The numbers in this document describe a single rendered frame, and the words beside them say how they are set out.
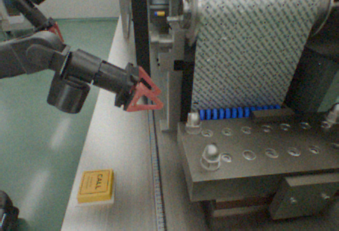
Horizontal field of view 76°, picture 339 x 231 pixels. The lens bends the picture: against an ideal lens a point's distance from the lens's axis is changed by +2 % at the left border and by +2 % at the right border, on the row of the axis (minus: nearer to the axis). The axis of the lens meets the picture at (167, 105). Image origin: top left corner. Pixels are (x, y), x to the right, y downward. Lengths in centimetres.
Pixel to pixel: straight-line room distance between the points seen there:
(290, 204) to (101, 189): 38
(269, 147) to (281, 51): 21
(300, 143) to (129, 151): 41
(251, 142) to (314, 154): 11
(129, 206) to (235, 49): 40
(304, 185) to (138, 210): 32
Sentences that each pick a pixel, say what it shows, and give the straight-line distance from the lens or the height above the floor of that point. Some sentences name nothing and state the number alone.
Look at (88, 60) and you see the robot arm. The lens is 44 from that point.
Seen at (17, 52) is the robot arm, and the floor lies 121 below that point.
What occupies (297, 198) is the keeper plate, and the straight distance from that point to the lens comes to 49.
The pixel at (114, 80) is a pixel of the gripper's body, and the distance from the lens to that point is 44.
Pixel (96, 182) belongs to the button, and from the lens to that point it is 54.
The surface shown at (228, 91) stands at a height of 108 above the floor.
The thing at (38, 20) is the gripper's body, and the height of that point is 115.
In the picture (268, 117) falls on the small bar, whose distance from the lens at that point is 53.
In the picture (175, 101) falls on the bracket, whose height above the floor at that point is 101.
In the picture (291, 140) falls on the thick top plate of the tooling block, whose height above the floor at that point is 103.
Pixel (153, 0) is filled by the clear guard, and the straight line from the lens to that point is 147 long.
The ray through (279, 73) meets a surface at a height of 112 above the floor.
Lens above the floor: 134
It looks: 35 degrees down
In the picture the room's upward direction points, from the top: straight up
